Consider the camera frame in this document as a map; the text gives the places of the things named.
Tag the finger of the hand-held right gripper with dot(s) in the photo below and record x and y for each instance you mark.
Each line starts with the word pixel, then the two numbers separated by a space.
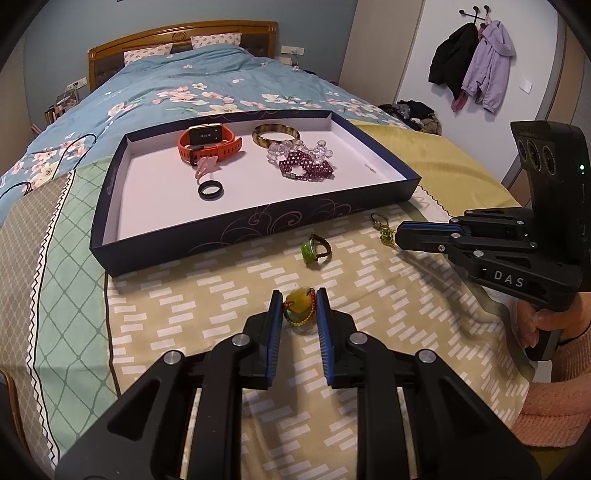
pixel 498 220
pixel 425 237

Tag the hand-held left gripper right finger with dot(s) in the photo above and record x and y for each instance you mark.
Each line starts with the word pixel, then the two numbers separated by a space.
pixel 324 337

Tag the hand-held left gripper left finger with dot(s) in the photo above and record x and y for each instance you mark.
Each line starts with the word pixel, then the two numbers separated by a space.
pixel 276 337

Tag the pink hair clip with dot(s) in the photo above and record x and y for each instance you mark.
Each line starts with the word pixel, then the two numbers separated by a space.
pixel 203 167

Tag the dark blue shallow box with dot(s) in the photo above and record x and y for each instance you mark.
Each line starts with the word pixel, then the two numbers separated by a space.
pixel 161 184

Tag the amber bangle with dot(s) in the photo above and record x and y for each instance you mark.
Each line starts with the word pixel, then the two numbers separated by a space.
pixel 256 137

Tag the orange smartwatch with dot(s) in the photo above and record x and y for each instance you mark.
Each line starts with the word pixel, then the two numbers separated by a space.
pixel 205 134

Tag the person's right forearm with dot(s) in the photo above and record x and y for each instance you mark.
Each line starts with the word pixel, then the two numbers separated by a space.
pixel 563 406

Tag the person's right hand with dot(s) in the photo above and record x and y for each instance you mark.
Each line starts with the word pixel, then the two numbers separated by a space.
pixel 561 321

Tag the pile of dark clothes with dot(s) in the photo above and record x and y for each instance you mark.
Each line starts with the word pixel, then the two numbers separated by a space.
pixel 415 115

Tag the room door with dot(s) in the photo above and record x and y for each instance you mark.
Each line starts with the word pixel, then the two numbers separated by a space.
pixel 572 69

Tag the purple jacket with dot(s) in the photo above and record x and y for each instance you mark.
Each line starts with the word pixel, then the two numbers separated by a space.
pixel 489 64

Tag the black jacket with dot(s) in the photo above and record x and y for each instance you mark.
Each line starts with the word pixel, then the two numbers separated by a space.
pixel 450 60

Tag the beige wardrobe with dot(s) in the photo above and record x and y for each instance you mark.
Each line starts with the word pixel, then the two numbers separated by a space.
pixel 383 46

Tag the black coat hook rack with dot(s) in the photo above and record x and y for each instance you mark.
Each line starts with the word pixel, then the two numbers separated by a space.
pixel 475 11

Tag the blue floral quilt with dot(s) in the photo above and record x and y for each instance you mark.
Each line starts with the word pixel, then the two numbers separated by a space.
pixel 161 83

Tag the white patterned pillow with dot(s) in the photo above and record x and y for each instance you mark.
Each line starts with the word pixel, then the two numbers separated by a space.
pixel 214 40
pixel 147 53

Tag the cosmetics on nightstand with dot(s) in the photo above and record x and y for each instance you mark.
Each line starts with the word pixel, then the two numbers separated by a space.
pixel 62 106

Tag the wooden bed headboard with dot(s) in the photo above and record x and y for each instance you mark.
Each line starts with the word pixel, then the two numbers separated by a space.
pixel 184 32

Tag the white wall switch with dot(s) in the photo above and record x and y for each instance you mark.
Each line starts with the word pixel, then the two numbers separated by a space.
pixel 524 85

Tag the white wall socket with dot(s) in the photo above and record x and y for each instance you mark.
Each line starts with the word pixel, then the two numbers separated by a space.
pixel 292 50
pixel 76 84

